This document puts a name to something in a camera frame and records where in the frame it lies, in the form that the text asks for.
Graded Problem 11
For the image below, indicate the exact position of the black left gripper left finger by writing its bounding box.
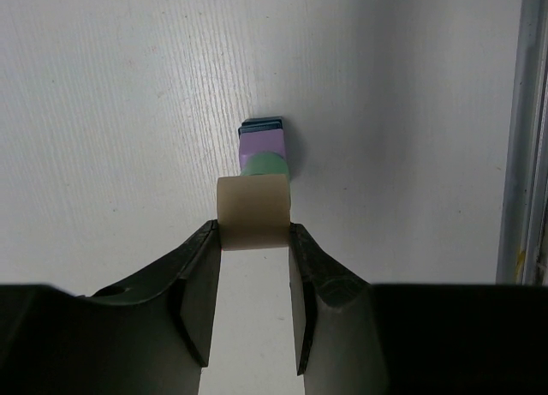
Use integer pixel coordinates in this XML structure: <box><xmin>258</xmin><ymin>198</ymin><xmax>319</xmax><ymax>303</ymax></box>
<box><xmin>1</xmin><ymin>220</ymin><xmax>221</xmax><ymax>394</ymax></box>

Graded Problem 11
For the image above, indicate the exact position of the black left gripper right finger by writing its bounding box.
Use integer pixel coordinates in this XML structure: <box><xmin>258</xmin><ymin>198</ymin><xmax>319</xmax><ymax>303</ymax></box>
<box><xmin>289</xmin><ymin>224</ymin><xmax>547</xmax><ymax>394</ymax></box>

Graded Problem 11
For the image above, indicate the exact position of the beige square block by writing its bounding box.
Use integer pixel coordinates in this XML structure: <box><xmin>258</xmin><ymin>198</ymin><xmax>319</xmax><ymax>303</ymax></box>
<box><xmin>217</xmin><ymin>174</ymin><xmax>290</xmax><ymax>251</ymax></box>

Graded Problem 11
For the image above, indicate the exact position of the green cylinder block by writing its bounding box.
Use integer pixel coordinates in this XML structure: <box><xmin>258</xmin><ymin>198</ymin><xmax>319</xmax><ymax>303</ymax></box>
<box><xmin>240</xmin><ymin>152</ymin><xmax>290</xmax><ymax>186</ymax></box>

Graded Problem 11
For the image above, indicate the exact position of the purple house-shaped block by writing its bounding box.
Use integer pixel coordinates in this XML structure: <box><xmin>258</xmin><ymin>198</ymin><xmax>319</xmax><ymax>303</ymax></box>
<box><xmin>239</xmin><ymin>129</ymin><xmax>286</xmax><ymax>169</ymax></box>

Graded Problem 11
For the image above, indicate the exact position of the dark blue bridge block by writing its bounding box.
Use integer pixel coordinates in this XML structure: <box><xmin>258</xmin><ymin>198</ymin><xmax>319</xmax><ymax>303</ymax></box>
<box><xmin>238</xmin><ymin>117</ymin><xmax>283</xmax><ymax>136</ymax></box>

